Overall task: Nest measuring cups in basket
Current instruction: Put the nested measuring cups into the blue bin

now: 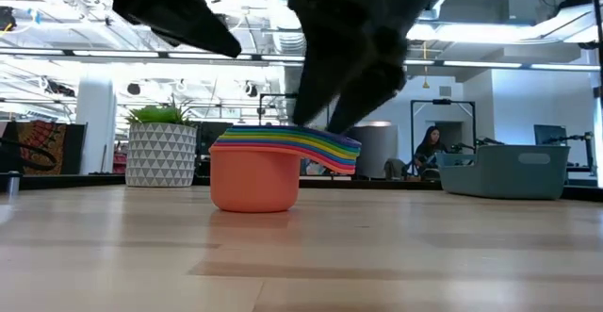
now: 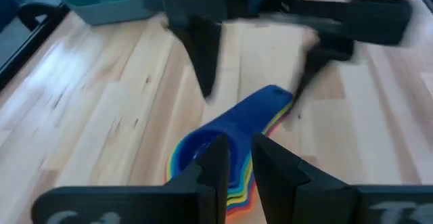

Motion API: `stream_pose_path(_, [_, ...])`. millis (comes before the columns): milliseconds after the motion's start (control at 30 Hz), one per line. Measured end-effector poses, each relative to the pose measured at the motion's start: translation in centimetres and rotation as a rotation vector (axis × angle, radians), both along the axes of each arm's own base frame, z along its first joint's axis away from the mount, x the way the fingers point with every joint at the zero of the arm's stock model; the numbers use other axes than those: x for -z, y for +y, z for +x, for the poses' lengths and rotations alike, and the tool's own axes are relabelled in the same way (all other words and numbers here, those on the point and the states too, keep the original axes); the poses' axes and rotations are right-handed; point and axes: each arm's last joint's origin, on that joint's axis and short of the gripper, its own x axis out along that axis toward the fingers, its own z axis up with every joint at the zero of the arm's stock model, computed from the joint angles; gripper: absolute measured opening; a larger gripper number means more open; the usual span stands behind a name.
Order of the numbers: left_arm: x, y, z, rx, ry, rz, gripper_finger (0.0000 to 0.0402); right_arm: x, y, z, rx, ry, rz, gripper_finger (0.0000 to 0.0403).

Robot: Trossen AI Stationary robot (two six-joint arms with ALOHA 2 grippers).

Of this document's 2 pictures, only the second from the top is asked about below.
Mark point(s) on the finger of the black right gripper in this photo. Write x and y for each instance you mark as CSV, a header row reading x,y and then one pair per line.
x,y
206,55
328,51

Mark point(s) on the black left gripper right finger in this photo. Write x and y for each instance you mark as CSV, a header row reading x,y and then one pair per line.
x,y
304,197

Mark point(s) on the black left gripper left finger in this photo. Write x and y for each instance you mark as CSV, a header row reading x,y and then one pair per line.
x,y
135,205

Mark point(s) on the green measuring cup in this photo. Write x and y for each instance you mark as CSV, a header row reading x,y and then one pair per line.
x,y
241,197

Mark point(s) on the yellow measuring cup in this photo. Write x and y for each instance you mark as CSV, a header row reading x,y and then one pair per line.
x,y
241,201

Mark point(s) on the cyan measuring cup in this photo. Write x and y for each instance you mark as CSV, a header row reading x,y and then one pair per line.
x,y
241,191

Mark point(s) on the blue measuring cup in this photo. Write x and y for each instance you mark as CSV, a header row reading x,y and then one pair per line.
x,y
241,207

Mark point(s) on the red measuring cup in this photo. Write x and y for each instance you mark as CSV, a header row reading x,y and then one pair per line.
x,y
241,212

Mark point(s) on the orange measuring cup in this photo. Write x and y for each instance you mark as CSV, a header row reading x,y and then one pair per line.
x,y
241,218

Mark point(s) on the indigo measuring cup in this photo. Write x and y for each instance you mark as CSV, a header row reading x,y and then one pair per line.
x,y
250,115

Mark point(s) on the teal plastic basket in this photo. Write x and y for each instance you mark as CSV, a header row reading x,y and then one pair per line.
x,y
108,0

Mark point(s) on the black aluminium table frame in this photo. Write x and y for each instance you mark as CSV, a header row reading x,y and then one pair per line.
x,y
30,41

